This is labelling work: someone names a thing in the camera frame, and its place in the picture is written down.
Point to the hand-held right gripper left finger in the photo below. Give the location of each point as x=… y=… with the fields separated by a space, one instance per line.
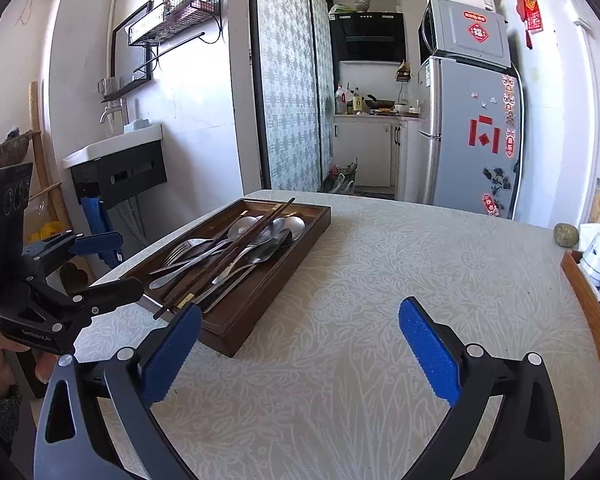
x=172 y=355

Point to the round greenish brown object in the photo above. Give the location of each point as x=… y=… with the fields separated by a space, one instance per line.
x=566 y=236

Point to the chrome faucet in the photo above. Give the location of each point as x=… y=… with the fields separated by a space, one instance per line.
x=111 y=115

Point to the pile of shoes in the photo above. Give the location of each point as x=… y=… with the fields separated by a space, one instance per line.
x=342 y=180

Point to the red hanging wall ornament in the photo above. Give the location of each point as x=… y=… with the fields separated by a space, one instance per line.
x=529 y=10

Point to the light wooden tray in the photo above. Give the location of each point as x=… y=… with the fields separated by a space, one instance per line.
x=587 y=300

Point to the black range hood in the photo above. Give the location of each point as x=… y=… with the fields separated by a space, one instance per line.
x=367 y=37

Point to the dark yellow-label bottle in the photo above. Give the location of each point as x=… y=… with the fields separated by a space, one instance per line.
x=357 y=104

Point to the person's left hand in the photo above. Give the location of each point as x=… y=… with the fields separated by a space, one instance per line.
x=0 y=360

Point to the wooden ladder rack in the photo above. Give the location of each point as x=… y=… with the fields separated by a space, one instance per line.
x=42 y=160

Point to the patterned sliding door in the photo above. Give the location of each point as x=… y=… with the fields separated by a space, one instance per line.
x=290 y=85

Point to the small wall shelf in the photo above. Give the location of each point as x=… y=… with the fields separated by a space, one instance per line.
x=404 y=72

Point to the dark floor mat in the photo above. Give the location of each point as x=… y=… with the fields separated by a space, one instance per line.
x=375 y=194

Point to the grey fridge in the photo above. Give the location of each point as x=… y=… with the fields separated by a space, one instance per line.
x=465 y=135

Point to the dark brown chopstick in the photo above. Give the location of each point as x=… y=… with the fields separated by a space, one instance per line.
x=230 y=254

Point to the white kitchen cabinet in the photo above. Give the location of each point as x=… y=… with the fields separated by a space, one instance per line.
x=370 y=155

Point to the white crumpled cloth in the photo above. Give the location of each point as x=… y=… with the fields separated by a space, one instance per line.
x=597 y=230

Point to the clear oil bottle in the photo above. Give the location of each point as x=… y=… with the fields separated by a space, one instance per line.
x=341 y=102

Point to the black framed mirror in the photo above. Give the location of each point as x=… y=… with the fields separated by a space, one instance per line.
x=135 y=55

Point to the white cup blue print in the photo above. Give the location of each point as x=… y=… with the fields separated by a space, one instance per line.
x=595 y=260

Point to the stack of bowls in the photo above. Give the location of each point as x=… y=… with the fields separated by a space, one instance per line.
x=364 y=1

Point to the green white box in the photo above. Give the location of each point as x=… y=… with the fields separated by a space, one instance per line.
x=341 y=9

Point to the woven basket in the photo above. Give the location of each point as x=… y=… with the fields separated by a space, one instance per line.
x=10 y=152

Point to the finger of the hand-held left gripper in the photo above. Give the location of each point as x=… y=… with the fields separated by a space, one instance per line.
x=115 y=292
x=100 y=243

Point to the black sink cabinet white basin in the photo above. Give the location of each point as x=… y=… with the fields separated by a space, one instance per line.
x=120 y=175

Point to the wall light switch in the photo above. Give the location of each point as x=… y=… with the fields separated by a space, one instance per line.
x=582 y=22

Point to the black wok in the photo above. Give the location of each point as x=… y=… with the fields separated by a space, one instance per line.
x=380 y=102

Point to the metal fork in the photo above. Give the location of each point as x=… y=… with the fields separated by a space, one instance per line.
x=180 y=260
x=182 y=249

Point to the grey microwave oven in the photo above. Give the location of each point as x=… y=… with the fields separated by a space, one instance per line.
x=470 y=30

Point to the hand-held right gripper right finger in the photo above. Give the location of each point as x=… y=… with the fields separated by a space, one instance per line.
x=430 y=350

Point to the dark brown wooden tray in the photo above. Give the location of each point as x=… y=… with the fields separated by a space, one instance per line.
x=275 y=285

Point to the blue towel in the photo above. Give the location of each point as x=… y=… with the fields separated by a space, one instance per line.
x=100 y=225

